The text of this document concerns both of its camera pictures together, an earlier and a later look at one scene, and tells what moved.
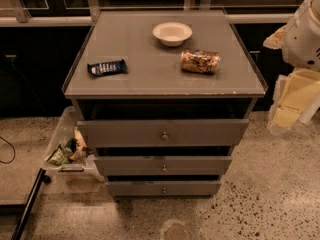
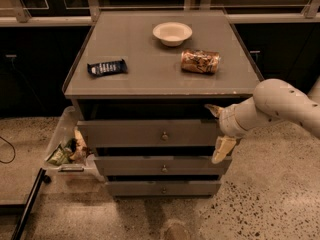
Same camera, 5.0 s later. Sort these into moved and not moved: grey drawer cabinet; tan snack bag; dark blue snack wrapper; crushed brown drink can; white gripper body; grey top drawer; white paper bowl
Moved: white gripper body
Not moved: white paper bowl; grey drawer cabinet; crushed brown drink can; dark blue snack wrapper; grey top drawer; tan snack bag
